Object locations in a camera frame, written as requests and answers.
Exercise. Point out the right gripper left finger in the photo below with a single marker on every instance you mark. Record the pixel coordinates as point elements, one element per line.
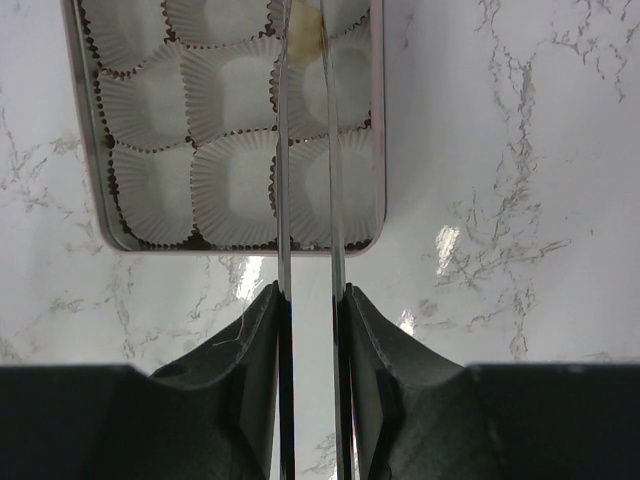
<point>220,419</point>

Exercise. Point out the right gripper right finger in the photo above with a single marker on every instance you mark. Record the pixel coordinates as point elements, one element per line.
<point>417,415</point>

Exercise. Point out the white square chocolate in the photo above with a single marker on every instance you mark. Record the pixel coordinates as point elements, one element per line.
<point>305,34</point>

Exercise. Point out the metal tongs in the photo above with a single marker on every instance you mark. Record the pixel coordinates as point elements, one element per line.
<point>308,198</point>

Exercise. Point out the pink chocolate tin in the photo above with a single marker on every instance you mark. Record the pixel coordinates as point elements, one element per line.
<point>177,111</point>

